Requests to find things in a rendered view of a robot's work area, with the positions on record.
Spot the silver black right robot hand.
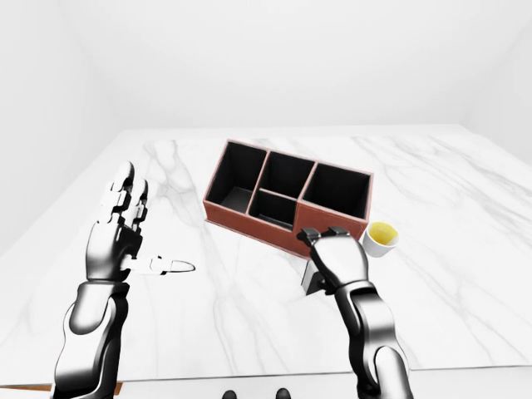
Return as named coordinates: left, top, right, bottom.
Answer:
left=296, top=226, right=371, bottom=297

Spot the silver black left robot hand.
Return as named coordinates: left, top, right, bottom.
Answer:
left=85, top=160, right=196, bottom=284

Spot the brown wooden strip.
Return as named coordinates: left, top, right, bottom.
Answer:
left=0, top=382, right=124, bottom=399

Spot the white mug with yellow inside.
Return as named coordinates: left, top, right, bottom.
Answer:
left=362, top=221, right=400, bottom=259

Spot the red-brown desk caddy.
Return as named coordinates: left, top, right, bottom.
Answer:
left=202, top=139, right=374, bottom=261

